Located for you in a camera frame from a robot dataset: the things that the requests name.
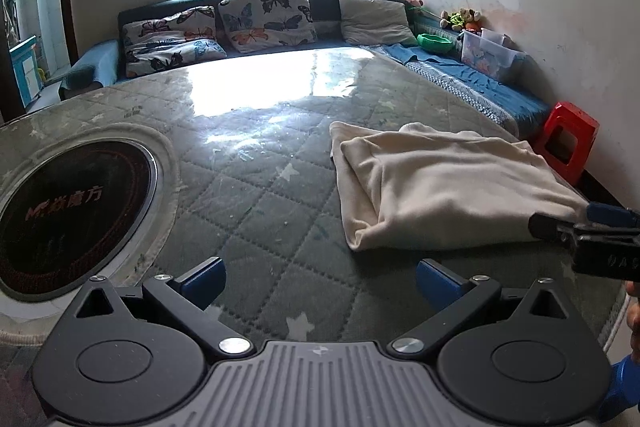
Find dark blue sofa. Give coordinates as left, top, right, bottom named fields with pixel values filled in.
left=58, top=0, right=551, bottom=138

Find butterfly pillow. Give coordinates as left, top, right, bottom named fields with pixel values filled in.
left=122, top=5, right=227, bottom=78
left=218, top=0, right=318, bottom=54

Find butterfly pillow left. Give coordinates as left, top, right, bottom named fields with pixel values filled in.
left=122, top=5, right=227, bottom=78

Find clear plastic storage box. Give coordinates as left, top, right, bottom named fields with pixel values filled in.
left=461, top=30, right=526, bottom=83

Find black round induction cooktop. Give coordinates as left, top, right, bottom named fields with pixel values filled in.
left=1, top=139, right=158, bottom=303

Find blue white carton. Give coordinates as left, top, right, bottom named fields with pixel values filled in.
left=10, top=36, right=43, bottom=107

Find green plastic bowl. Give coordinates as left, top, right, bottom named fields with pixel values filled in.
left=416, top=34, right=454, bottom=55

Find cream knit garment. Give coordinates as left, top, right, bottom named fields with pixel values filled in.
left=330, top=121, right=587, bottom=253

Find red plastic stool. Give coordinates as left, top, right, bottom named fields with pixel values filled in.
left=533, top=101, right=600, bottom=185

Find grey cushion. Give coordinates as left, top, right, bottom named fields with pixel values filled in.
left=338, top=0, right=418, bottom=46

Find person hand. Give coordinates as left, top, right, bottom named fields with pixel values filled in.
left=625, top=282, right=640, bottom=363

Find small plush toys pile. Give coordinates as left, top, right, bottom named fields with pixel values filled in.
left=439, top=9, right=482, bottom=34

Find butterfly pillow right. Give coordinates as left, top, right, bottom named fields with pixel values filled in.
left=218, top=0, right=318, bottom=54

